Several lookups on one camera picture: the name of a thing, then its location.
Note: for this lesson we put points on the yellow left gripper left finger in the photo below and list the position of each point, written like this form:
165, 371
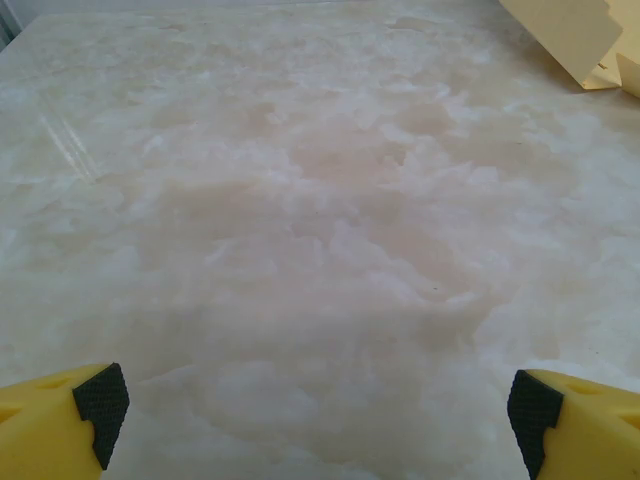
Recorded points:
40, 430

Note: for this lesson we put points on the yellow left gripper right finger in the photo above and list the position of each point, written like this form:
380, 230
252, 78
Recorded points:
590, 435

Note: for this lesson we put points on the orange paper box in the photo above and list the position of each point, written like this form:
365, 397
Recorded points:
560, 30

